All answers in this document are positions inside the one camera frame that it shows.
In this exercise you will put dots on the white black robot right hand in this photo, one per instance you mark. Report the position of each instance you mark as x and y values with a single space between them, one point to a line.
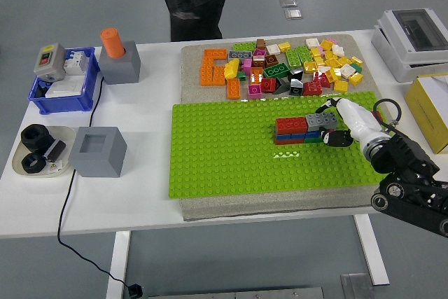
358 122

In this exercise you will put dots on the small red toy brick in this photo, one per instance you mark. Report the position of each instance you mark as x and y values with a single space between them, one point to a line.
377 116

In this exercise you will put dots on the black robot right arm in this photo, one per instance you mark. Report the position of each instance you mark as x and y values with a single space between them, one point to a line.
402 159

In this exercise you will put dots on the square blue toy brick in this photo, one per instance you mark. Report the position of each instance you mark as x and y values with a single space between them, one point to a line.
313 134

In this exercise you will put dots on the long dark green brick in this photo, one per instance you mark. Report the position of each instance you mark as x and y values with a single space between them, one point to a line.
313 140

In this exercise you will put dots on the small green toy brick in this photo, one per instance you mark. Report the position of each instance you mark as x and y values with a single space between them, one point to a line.
356 67

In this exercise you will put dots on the large red toy brick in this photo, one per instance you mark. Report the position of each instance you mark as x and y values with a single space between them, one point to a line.
312 89

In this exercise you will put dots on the lime green toy brick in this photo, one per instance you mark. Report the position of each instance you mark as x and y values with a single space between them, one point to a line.
292 57
304 54
244 46

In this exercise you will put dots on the small white toy brick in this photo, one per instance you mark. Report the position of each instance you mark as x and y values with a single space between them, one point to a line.
322 69

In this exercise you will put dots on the magenta toy brick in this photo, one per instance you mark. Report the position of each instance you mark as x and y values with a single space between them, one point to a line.
259 53
255 91

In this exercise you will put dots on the wide red toy brick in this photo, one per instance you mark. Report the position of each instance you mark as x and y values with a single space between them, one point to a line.
290 125

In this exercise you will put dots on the long blue toy brick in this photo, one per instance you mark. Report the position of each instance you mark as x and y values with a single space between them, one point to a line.
288 136

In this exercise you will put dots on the black sloped toy brick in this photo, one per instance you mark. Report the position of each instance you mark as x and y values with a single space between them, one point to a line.
296 87
295 75
281 86

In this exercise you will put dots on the long red toy brick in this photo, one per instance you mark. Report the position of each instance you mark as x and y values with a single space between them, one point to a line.
288 141

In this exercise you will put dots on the long orange toy brick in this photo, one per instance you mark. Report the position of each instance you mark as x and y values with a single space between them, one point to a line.
206 73
215 54

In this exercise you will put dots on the small brown toy brick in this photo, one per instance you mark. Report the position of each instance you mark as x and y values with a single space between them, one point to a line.
258 62

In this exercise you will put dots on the yellow sloped toy brick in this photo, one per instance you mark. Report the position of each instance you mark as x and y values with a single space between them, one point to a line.
231 68

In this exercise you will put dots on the light pink toy brick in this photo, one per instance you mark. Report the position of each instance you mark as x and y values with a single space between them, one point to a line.
330 41

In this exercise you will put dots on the tiny green toy brick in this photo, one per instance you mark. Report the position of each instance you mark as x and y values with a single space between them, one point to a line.
241 75

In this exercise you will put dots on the small orange toy brick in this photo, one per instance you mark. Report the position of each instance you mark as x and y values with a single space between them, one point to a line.
256 75

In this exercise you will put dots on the green studded baseplate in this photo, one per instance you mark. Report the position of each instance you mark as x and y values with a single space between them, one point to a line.
227 159

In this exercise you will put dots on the metal floor socket plate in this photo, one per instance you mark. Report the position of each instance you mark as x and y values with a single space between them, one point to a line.
288 2
293 14

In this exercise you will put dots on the yellow cardboard box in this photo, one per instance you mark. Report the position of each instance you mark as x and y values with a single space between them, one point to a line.
425 113

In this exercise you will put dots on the orange cylinder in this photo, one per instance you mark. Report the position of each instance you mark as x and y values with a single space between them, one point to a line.
112 41

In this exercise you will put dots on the grey block round hole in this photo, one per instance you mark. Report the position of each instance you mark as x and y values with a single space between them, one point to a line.
122 69

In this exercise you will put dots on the white circuit breaker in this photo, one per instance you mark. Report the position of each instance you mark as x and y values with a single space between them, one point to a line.
75 62

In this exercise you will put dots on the white table leg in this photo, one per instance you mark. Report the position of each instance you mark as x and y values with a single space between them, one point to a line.
371 250
119 264

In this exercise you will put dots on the blue plastic bin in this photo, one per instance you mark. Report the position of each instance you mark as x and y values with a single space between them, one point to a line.
63 103

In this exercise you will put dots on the square metal floor plate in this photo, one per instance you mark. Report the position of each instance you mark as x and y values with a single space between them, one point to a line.
355 286

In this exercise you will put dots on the beige tray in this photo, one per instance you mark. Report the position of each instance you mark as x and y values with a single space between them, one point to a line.
68 134

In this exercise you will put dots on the large black nut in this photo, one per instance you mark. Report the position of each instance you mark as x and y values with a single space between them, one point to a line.
33 136

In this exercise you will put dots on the grey block square hole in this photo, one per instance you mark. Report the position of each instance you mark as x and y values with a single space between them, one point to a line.
98 159

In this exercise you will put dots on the dark brown roller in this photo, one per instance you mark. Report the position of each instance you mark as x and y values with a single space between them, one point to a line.
55 150

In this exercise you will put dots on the white warning label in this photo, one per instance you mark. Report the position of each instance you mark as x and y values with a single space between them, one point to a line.
55 168

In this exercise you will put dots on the small black nut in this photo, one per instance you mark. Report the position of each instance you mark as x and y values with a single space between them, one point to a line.
33 164

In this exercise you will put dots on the long metal floor strip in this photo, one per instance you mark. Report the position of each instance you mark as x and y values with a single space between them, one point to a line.
234 293

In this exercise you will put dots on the black plug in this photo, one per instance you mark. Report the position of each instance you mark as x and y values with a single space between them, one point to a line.
134 290

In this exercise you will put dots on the white electrical enclosure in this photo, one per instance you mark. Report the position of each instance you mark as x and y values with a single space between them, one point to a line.
392 50

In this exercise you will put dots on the grey push-button switch box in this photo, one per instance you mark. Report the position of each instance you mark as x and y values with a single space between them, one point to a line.
49 61

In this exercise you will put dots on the white wall switch panel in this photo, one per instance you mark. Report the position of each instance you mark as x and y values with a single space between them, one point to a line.
64 89

